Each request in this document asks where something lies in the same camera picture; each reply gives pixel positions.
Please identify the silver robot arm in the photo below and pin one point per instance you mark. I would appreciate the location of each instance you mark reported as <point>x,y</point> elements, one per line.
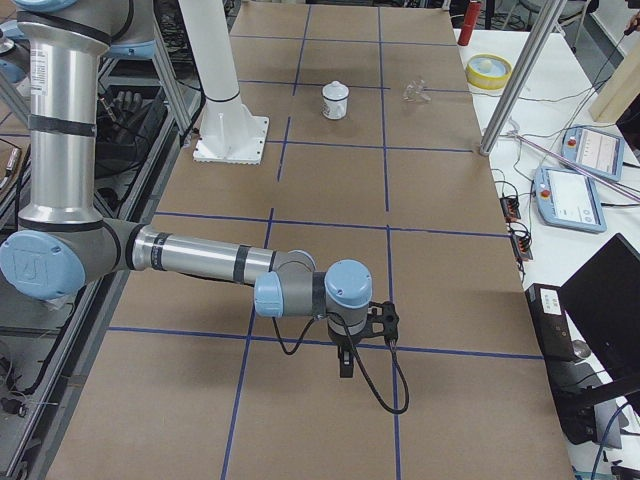
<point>63,243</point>

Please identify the white enamel mug blue rim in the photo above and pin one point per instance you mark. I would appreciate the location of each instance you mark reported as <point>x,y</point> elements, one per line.
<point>334,109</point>

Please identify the black monitor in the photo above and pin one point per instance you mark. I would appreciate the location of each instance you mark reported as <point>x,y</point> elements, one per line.
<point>602,300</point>

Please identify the white egg shaped object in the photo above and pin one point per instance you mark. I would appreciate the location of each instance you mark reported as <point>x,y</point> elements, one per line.
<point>484,65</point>

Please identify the black computer box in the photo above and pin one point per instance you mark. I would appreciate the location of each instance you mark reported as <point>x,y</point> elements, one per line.
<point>560,350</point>

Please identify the red bottle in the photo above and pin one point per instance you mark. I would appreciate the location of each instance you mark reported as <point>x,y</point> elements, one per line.
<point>469,21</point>

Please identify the far blue teach pendant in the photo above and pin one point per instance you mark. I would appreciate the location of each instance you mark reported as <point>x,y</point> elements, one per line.
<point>597,151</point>

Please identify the yellow tape roll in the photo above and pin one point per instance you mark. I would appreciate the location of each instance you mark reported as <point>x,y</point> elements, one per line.
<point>496,79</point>

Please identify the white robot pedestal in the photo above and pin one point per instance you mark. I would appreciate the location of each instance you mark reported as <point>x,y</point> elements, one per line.
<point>228,131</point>

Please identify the metal grabber stick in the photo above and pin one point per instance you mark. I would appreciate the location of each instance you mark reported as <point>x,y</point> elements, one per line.
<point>617,188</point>

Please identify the white ceramic lid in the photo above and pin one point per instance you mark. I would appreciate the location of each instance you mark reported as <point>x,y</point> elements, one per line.
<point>335,91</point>

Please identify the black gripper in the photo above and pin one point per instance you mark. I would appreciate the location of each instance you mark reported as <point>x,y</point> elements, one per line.
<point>344,346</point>

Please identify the blue teach pendant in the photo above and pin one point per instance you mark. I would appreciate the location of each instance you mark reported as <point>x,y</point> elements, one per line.
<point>569,200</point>
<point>597,151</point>

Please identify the aluminium frame post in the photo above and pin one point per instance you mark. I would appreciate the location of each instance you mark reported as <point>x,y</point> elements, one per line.
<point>537,38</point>

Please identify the near blue teach pendant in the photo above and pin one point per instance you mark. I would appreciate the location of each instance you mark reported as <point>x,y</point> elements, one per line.
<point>569,200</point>

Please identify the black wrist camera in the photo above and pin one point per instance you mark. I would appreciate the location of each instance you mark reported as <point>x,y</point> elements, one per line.
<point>382,321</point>

